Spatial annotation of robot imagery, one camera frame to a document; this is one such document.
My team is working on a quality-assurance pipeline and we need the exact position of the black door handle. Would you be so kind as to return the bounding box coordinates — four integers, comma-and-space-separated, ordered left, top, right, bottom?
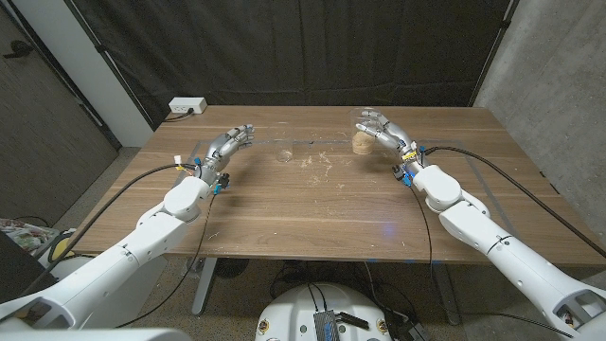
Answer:
3, 40, 35, 61

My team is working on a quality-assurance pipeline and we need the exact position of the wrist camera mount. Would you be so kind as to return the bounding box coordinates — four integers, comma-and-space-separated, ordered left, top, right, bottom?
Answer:
212, 172, 232, 195
391, 164, 417, 188

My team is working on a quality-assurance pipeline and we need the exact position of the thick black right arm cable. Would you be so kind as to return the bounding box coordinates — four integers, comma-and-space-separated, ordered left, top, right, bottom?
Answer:
423, 145, 606, 260

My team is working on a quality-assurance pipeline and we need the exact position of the black power strip cord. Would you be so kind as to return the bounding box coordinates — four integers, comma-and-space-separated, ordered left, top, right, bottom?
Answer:
164, 108, 195, 123

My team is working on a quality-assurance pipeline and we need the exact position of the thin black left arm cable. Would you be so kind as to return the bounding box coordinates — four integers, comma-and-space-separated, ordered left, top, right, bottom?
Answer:
116, 194, 217, 329

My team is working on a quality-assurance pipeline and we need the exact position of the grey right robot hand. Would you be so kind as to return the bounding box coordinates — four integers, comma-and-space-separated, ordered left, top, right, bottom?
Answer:
354, 108, 427, 174

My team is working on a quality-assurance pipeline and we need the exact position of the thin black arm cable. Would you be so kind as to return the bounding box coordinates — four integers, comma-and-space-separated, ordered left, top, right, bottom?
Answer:
116, 194, 217, 329
409, 187, 577, 340

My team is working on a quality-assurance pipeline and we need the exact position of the white power strip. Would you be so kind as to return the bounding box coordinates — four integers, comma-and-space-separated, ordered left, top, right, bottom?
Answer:
169, 97, 208, 115

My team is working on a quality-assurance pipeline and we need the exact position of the black backdrop pole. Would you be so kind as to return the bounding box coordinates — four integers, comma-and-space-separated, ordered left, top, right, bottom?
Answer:
63, 0, 156, 130
470, 0, 520, 108

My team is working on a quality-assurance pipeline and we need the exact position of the grey electronics box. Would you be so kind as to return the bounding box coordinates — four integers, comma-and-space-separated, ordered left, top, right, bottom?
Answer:
312, 310, 341, 341

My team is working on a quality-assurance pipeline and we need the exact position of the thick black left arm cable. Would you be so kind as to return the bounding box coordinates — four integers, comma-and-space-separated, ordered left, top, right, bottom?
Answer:
18, 163, 198, 297

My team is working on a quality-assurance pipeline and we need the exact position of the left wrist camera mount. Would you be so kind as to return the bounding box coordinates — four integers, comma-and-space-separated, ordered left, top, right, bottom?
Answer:
212, 172, 232, 195

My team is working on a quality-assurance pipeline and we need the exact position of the brown sugar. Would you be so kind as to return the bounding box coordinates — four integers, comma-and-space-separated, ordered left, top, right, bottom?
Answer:
351, 131, 376, 155

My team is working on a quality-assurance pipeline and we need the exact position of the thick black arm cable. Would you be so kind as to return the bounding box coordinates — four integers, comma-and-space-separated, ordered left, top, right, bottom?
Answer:
423, 145, 606, 260
18, 163, 198, 297

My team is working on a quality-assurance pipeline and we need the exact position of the clear plastic cup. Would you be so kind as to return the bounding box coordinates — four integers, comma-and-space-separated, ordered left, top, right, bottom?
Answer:
273, 136, 295, 164
348, 107, 380, 156

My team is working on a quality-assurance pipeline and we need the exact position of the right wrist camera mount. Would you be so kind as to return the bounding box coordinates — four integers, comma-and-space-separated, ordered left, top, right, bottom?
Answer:
391, 164, 417, 188

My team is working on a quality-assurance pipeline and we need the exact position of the grey table leg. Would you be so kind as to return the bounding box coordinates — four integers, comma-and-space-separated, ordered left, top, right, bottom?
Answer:
191, 257, 219, 317
430, 262, 461, 327

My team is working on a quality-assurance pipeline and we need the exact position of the black backdrop curtain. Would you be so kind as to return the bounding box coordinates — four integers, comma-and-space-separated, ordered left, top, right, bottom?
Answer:
63, 0, 515, 129

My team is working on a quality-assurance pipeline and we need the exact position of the black bar on base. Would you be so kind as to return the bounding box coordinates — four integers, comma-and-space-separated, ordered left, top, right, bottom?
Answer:
338, 312, 370, 331

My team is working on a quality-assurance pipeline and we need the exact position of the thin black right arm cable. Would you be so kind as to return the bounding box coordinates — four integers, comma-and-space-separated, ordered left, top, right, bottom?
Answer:
409, 187, 577, 340

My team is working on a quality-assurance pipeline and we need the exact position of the floral cloth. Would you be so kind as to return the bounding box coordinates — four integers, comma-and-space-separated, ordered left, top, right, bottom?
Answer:
0, 217, 61, 257

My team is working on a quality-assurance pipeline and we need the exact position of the dark door panel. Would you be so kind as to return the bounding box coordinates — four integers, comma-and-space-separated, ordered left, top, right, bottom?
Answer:
0, 0, 119, 228

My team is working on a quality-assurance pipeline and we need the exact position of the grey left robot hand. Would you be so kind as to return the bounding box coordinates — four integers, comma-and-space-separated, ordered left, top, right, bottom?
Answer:
197, 123, 256, 184

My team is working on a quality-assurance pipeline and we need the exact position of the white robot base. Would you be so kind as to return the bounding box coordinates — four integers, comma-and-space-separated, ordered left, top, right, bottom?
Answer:
255, 282, 393, 341

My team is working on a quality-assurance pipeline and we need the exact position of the yellow black object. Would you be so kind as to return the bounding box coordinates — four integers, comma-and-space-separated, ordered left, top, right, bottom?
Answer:
46, 229, 81, 266

